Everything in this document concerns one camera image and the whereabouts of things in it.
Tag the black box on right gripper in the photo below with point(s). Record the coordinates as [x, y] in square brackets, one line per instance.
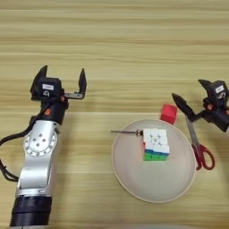
[217, 91]

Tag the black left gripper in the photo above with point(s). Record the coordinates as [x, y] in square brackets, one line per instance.
[55, 113]

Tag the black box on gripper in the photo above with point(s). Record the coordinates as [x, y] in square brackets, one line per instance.
[49, 92]
[217, 91]

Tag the small red cube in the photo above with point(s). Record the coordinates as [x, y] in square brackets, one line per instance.
[168, 114]

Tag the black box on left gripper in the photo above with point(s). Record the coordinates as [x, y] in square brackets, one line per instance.
[49, 92]

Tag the round beige plate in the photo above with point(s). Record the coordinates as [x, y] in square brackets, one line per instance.
[155, 182]

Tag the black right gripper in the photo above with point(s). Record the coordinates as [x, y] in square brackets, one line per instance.
[219, 116]

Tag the multicoloured puzzle cube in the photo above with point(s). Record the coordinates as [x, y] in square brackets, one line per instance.
[155, 144]

